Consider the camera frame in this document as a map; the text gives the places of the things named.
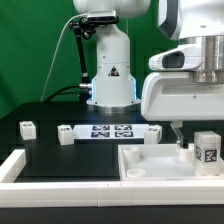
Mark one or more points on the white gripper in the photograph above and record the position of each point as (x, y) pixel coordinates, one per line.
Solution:
(186, 83)

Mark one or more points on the white square table top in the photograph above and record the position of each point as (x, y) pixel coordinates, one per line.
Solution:
(142, 162)

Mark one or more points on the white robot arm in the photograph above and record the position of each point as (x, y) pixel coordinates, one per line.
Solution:
(189, 21)

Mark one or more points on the white sheet with tags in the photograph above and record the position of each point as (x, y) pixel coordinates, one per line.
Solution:
(117, 131)

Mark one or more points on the white U-shaped obstacle fence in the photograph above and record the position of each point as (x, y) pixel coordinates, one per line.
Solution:
(101, 194)

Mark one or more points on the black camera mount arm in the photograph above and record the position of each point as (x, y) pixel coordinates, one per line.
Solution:
(81, 53)

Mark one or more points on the grey camera on mount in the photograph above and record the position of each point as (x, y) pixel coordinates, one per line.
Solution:
(102, 17)

